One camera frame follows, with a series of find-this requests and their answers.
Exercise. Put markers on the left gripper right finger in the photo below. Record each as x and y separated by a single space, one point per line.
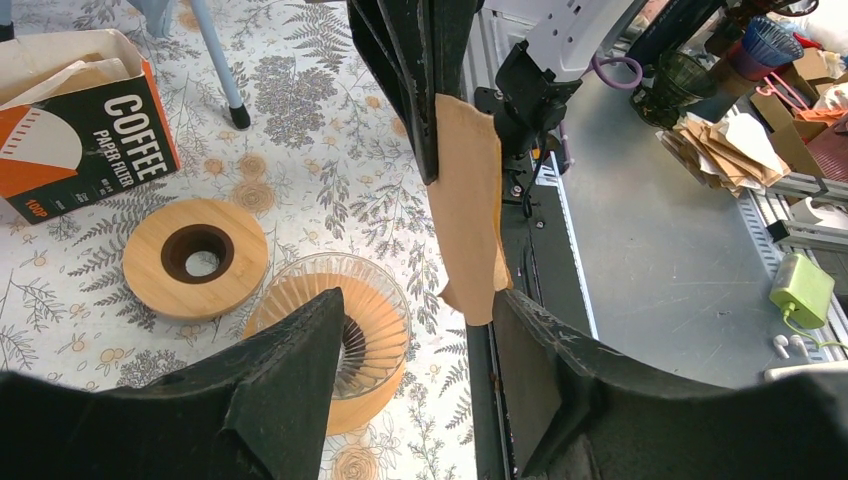
578 409

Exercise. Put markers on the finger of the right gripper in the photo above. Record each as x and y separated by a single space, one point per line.
451 22
393 39

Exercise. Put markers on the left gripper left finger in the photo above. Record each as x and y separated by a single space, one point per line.
256 410

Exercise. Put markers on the wooden ring holder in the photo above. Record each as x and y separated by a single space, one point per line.
348 415
196 259

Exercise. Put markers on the clear glass dripper cone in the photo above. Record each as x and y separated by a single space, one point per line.
375 337

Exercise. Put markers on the brown paper coffee filter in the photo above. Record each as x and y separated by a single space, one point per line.
465 203

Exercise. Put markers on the orange coffee filter box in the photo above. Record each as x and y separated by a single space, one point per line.
74 149

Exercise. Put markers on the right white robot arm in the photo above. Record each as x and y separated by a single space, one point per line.
544 70

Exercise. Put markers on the paper coffee filters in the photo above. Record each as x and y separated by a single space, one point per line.
90 71

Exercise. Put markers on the floral tablecloth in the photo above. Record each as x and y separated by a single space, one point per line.
325 166

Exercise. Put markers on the white earbuds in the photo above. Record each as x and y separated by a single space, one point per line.
785 346

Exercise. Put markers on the dark green glass cup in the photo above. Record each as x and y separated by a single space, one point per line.
679 81

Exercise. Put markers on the green charger adapter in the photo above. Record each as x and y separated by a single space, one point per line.
802 291

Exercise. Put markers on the stack of used filters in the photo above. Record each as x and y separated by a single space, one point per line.
734 154

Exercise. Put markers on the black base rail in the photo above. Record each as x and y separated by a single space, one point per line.
523 232

